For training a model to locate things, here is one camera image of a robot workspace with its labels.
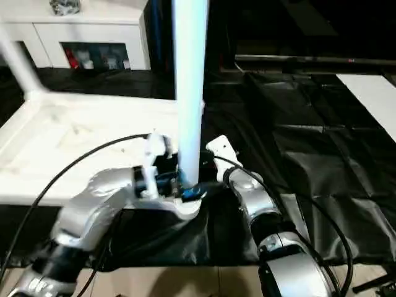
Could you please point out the white plastic table top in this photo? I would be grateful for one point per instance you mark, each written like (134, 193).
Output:
(92, 123)

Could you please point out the black plastic mat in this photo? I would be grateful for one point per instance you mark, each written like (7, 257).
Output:
(309, 154)

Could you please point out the red carton behind glass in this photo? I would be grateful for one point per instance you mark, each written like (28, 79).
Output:
(72, 58)

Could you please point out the white glass-door cabinet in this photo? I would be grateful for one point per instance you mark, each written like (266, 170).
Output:
(92, 31)

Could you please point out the white flat board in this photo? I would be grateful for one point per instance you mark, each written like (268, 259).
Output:
(371, 96)

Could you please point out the grey object on cabinet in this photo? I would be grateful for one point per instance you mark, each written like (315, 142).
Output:
(66, 6)

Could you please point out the black tripod stand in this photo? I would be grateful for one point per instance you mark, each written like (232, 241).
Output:
(371, 283)

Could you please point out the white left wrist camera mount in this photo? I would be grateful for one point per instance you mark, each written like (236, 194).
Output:
(154, 145)

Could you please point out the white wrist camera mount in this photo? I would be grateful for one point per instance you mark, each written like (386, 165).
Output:
(222, 148)
(154, 145)

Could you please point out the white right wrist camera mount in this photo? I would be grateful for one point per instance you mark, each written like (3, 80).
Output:
(222, 148)

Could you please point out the blue vertical post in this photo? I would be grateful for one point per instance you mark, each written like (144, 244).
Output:
(158, 31)

